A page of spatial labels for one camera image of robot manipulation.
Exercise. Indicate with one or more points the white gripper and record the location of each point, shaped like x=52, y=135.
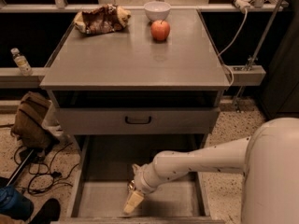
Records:
x=142, y=181

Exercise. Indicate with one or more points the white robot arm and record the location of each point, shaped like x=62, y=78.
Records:
x=268, y=161

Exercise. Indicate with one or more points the open grey middle drawer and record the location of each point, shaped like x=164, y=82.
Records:
x=101, y=185

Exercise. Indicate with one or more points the grey drawer cabinet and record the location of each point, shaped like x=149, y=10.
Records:
x=129, y=69

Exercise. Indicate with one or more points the closed grey top drawer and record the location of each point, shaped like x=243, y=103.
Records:
x=137, y=120

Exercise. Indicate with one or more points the black shoe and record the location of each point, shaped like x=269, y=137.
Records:
x=50, y=211

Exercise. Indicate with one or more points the brown backpack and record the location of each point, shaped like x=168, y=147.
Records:
x=28, y=121

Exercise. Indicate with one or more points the red apple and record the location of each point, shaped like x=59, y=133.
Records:
x=160, y=30

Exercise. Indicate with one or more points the clear plastic water bottle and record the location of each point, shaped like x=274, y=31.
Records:
x=21, y=61

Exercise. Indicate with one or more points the crumpled brown chip bag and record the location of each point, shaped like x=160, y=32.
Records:
x=108, y=18

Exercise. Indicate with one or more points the metal tripod pole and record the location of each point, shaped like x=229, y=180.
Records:
x=247, y=68

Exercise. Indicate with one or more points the white bowl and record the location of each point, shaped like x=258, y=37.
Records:
x=157, y=10

